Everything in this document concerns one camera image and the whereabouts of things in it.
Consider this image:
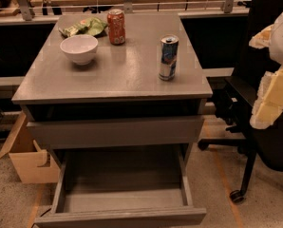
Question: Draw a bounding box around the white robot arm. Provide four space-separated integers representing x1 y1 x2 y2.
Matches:
249 12 283 129

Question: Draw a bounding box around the grey drawer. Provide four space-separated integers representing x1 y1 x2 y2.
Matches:
28 116 203 149
35 145 206 228

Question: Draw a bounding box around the grey top drawer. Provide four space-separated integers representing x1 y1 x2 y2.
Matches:
28 116 203 149

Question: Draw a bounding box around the cardboard box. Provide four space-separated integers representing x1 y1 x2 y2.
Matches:
0 112 60 183

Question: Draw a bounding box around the black office chair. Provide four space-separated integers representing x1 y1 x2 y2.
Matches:
198 0 283 203

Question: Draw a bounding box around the silver blue energy drink can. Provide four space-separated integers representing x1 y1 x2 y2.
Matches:
159 34 179 81

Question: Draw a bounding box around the grey drawer cabinet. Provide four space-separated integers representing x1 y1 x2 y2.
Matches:
11 12 214 163

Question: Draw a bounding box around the black floor cable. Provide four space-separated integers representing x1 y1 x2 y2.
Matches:
30 207 52 228

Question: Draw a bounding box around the orange soda can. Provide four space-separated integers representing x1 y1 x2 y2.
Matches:
107 9 125 45

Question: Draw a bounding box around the white ceramic bowl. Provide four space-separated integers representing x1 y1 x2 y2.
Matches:
60 34 99 66

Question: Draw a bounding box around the green snack bag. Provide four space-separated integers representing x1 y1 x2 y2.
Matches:
58 17 107 38

